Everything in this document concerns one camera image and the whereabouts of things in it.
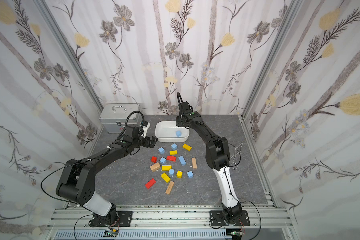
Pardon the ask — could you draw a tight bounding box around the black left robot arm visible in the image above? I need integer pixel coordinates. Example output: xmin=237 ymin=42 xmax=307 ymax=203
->
xmin=56 ymin=121 xmax=158 ymax=227

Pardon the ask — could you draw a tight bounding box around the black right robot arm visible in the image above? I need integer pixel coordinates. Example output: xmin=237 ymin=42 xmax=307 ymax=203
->
xmin=176 ymin=99 xmax=243 ymax=225

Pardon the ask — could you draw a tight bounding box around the white plastic tub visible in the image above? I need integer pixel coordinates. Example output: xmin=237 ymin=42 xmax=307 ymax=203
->
xmin=155 ymin=121 xmax=190 ymax=143

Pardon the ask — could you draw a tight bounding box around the red rectangular block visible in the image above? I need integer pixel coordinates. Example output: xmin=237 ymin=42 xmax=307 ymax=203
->
xmin=167 ymin=155 xmax=177 ymax=162

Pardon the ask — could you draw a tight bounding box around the silver first aid case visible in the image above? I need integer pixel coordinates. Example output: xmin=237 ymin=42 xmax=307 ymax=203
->
xmin=99 ymin=103 xmax=141 ymax=134

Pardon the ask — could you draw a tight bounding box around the yellow flat block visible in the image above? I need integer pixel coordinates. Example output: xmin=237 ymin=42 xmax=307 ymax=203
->
xmin=162 ymin=165 xmax=172 ymax=171

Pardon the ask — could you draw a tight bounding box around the yellow rectangular block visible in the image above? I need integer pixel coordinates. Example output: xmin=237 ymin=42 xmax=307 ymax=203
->
xmin=183 ymin=144 xmax=192 ymax=152

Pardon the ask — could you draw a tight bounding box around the yellow long block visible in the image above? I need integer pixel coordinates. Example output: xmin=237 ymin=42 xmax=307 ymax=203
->
xmin=161 ymin=173 xmax=171 ymax=183

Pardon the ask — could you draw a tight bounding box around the long light blue block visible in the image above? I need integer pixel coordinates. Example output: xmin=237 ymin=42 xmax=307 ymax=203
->
xmin=179 ymin=156 xmax=187 ymax=166

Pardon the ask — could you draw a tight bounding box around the yellow cube block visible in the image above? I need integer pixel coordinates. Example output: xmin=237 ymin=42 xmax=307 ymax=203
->
xmin=176 ymin=171 xmax=183 ymax=179

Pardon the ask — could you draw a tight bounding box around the red long block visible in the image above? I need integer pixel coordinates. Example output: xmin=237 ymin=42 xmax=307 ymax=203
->
xmin=145 ymin=179 xmax=156 ymax=189

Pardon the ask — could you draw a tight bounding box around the natural wood long block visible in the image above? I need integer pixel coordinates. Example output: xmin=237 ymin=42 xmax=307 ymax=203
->
xmin=165 ymin=181 xmax=175 ymax=195
xmin=192 ymin=158 xmax=198 ymax=169

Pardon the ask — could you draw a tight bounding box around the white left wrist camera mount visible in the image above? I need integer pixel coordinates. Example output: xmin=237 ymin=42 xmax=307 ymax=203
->
xmin=141 ymin=121 xmax=150 ymax=138

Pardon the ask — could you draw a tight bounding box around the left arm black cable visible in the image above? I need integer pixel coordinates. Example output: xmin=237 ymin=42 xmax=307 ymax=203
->
xmin=40 ymin=110 xmax=146 ymax=211

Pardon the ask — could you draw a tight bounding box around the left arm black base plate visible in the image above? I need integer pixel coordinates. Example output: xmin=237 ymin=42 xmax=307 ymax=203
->
xmin=89 ymin=211 xmax=133 ymax=228

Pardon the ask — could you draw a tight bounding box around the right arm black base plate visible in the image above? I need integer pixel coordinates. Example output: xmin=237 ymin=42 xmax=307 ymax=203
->
xmin=209 ymin=211 xmax=251 ymax=228

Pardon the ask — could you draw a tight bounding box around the white vented cable duct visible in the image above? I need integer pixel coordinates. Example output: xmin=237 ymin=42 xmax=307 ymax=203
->
xmin=52 ymin=229 xmax=232 ymax=240

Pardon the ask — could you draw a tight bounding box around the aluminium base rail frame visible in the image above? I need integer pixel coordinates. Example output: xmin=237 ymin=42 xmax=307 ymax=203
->
xmin=42 ymin=204 xmax=298 ymax=240

